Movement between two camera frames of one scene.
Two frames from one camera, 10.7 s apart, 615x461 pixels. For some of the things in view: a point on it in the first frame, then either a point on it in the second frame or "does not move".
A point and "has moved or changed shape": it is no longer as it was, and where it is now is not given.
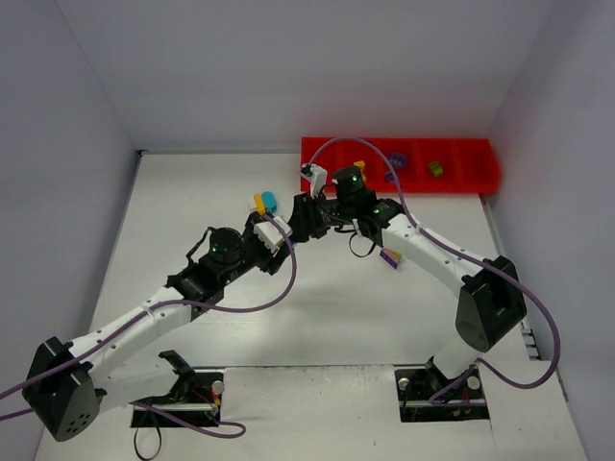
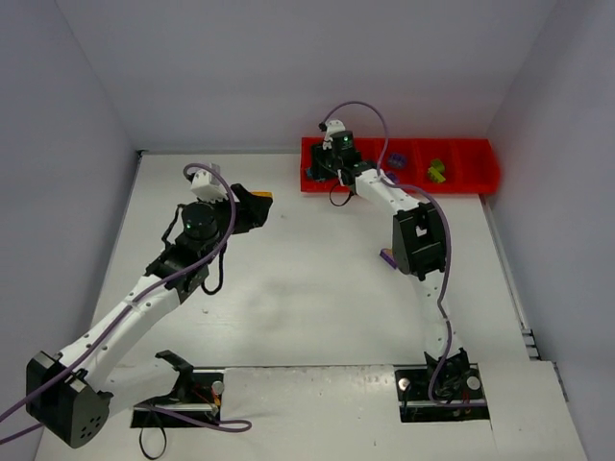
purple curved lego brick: (398, 160) does not move
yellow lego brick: (259, 205) has moved or changed shape
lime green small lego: (436, 168) has moved or changed shape
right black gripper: (307, 217) to (322, 164)
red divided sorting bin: (424, 165) does not move
